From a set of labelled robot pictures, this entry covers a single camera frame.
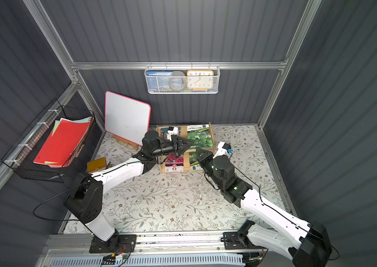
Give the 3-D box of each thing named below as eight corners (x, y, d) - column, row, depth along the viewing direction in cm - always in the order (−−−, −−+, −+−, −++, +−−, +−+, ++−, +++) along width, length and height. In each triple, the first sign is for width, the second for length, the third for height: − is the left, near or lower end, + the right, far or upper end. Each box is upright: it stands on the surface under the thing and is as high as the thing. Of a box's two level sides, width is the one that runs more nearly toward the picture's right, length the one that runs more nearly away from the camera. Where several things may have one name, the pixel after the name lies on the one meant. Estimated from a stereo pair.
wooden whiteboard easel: (113, 140, 115) (110, 134, 111) (115, 138, 116) (112, 132, 112) (136, 150, 109) (133, 145, 105) (137, 148, 110) (135, 143, 106)
